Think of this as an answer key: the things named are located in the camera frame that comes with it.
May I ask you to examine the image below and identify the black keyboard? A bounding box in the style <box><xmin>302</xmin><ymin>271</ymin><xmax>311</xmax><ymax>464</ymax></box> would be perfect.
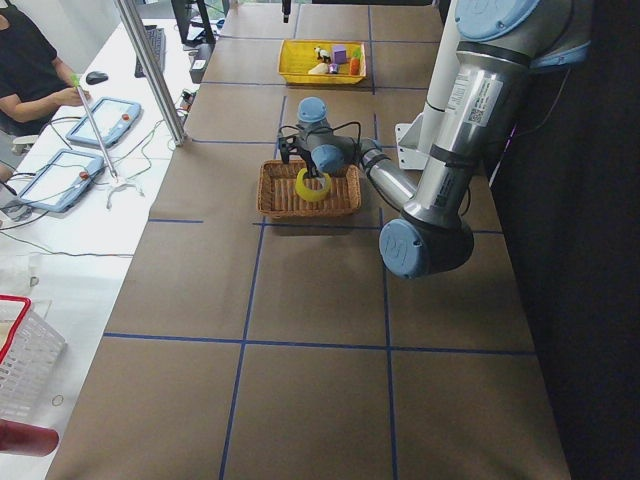
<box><xmin>134</xmin><ymin>25</ymin><xmax>166</xmax><ymax>78</ymax></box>

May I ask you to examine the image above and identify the aluminium frame post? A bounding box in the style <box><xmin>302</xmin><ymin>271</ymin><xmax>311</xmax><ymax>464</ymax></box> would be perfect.
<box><xmin>114</xmin><ymin>0</ymin><xmax>186</xmax><ymax>147</ymax></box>

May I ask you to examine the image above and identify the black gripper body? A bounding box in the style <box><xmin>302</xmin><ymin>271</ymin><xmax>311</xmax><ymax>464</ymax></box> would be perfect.
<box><xmin>302</xmin><ymin>154</ymin><xmax>322</xmax><ymax>179</ymax></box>

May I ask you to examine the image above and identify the yellow woven basket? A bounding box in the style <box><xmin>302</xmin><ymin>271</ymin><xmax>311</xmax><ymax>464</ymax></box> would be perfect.
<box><xmin>278</xmin><ymin>39</ymin><xmax>367</xmax><ymax>86</ymax></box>

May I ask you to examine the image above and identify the long metal rod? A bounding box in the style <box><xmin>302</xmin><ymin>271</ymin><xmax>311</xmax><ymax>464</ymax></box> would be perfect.
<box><xmin>71</xmin><ymin>72</ymin><xmax>120</xmax><ymax>187</ymax></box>

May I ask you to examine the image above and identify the toy carrot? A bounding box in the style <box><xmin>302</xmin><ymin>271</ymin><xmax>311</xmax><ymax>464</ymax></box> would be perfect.
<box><xmin>349</xmin><ymin>48</ymin><xmax>362</xmax><ymax>76</ymax></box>

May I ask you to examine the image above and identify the purple foam block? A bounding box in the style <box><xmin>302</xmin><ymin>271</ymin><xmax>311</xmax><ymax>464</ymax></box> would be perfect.
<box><xmin>331</xmin><ymin>44</ymin><xmax>349</xmax><ymax>65</ymax></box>

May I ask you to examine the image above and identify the yellow tape roll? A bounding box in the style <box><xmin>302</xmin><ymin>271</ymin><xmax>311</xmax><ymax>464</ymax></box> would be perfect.
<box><xmin>294</xmin><ymin>168</ymin><xmax>332</xmax><ymax>203</ymax></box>

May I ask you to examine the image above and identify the lower teach pendant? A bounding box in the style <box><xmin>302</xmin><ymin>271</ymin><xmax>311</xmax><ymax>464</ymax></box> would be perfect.
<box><xmin>18</xmin><ymin>149</ymin><xmax>103</xmax><ymax>213</ymax></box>

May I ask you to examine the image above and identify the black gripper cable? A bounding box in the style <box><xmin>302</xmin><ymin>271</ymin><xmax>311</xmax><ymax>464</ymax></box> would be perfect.
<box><xmin>277</xmin><ymin>119</ymin><xmax>364</xmax><ymax>161</ymax></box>

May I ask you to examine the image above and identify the seated person black shirt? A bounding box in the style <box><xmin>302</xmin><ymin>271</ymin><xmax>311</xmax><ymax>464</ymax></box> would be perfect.
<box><xmin>1</xmin><ymin>3</ymin><xmax>82</xmax><ymax>136</ymax></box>

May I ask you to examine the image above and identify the black computer mouse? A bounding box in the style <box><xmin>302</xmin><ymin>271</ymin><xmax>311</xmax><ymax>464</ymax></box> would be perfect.
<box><xmin>85</xmin><ymin>71</ymin><xmax>109</xmax><ymax>85</ymax></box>

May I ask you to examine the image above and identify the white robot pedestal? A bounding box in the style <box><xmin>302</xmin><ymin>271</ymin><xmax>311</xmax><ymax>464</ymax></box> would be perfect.
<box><xmin>395</xmin><ymin>1</ymin><xmax>460</xmax><ymax>170</ymax></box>

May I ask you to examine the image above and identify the upper teach pendant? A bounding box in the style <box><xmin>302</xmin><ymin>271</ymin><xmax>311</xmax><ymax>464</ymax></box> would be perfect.
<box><xmin>66</xmin><ymin>97</ymin><xmax>142</xmax><ymax>148</ymax></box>

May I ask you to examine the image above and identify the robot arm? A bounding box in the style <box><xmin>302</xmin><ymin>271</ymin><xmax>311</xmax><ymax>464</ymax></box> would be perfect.
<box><xmin>279</xmin><ymin>1</ymin><xmax>593</xmax><ymax>278</ymax></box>

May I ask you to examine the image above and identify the red cylinder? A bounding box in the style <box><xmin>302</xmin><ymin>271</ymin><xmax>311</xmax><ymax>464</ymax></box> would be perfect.
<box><xmin>1</xmin><ymin>419</ymin><xmax>59</xmax><ymax>457</ymax></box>

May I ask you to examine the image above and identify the white plastic crate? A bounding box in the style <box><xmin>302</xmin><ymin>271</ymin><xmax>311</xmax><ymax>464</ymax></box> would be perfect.
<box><xmin>1</xmin><ymin>294</ymin><xmax>66</xmax><ymax>421</ymax></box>

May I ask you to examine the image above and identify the toy panda figure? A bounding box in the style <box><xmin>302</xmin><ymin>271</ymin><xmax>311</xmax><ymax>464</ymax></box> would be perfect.
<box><xmin>314</xmin><ymin>46</ymin><xmax>332</xmax><ymax>63</ymax></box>

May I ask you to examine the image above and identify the black box with label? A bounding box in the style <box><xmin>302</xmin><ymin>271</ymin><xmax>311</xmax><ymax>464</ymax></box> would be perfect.
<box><xmin>189</xmin><ymin>43</ymin><xmax>214</xmax><ymax>84</ymax></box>

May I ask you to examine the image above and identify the brown wicker basket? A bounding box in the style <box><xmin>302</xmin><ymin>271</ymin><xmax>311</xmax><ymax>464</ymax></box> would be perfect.
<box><xmin>257</xmin><ymin>160</ymin><xmax>362</xmax><ymax>218</ymax></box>

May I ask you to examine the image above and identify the teach pendant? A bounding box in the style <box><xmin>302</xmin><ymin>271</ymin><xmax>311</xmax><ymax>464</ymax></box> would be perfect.
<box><xmin>18</xmin><ymin>149</ymin><xmax>103</xmax><ymax>213</ymax></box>
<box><xmin>66</xmin><ymin>97</ymin><xmax>142</xmax><ymax>148</ymax></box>

